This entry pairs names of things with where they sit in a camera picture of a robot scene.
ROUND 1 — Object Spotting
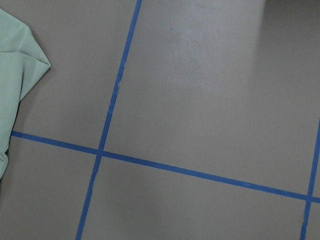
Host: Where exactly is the olive green long-sleeve shirt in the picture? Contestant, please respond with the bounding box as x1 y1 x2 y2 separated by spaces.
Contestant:
0 9 51 176

